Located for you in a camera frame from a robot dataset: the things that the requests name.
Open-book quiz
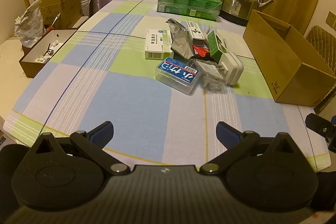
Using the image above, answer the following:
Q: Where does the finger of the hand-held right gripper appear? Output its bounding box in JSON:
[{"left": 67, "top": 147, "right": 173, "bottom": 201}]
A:
[{"left": 306, "top": 113, "right": 336, "bottom": 154}]

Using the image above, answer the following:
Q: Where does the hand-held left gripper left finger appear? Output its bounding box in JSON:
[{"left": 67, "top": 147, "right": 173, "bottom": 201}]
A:
[{"left": 25, "top": 121, "right": 130, "bottom": 176}]

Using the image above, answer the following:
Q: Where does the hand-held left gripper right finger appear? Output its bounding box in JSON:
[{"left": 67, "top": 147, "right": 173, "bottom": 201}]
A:
[{"left": 201, "top": 121, "right": 303, "bottom": 176}]

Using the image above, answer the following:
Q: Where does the clear plastic box blue label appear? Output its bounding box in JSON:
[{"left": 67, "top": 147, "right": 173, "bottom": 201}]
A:
[{"left": 155, "top": 56, "right": 201, "bottom": 96}]

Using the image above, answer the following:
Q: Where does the cardboard box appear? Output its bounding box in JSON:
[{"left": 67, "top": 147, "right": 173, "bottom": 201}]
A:
[{"left": 243, "top": 10, "right": 336, "bottom": 107}]

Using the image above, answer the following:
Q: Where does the small green box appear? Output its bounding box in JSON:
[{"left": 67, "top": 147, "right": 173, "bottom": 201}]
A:
[{"left": 206, "top": 30, "right": 229, "bottom": 62}]

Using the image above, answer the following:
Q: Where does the silver foil pouch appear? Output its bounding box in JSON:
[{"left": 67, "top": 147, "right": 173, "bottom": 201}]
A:
[{"left": 165, "top": 18, "right": 194, "bottom": 60}]

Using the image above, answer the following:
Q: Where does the white medicine box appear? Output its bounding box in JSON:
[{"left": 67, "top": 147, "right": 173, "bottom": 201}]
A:
[{"left": 143, "top": 28, "right": 173, "bottom": 60}]

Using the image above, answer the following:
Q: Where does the checked tablecloth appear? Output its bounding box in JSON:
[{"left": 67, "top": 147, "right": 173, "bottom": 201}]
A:
[{"left": 4, "top": 0, "right": 331, "bottom": 174}]

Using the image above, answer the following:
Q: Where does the clear plastic bag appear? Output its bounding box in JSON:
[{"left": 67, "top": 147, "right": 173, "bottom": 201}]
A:
[{"left": 189, "top": 57, "right": 228, "bottom": 94}]

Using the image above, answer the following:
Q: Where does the white charger adapter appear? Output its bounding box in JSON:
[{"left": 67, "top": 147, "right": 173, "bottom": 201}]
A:
[{"left": 216, "top": 52, "right": 244, "bottom": 86}]

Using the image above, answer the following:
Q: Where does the quilted beige chair cover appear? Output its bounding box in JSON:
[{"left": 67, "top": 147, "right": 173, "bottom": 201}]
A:
[{"left": 304, "top": 25, "right": 336, "bottom": 67}]

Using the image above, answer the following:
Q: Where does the red packet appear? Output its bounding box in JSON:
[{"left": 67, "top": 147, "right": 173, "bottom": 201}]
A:
[{"left": 193, "top": 45, "right": 211, "bottom": 58}]

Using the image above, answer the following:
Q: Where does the brown wooden tray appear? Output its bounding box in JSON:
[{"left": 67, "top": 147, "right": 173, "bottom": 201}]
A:
[{"left": 18, "top": 28, "right": 79, "bottom": 79}]

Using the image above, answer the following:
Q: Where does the slim white box black print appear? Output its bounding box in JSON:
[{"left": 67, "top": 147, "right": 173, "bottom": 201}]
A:
[{"left": 185, "top": 20, "right": 205, "bottom": 46}]

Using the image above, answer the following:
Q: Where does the crumpled white plastic bag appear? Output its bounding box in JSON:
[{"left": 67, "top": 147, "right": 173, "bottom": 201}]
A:
[{"left": 14, "top": 0, "right": 44, "bottom": 47}]

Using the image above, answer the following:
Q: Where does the brown cardboard carton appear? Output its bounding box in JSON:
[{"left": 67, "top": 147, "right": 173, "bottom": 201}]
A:
[{"left": 34, "top": 0, "right": 81, "bottom": 29}]

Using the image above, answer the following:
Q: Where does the green tissue multipack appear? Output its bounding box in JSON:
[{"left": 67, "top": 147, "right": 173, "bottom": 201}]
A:
[{"left": 157, "top": 0, "right": 223, "bottom": 21}]

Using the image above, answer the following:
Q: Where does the beige wall socket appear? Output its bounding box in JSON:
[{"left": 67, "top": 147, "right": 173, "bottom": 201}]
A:
[{"left": 325, "top": 11, "right": 336, "bottom": 28}]

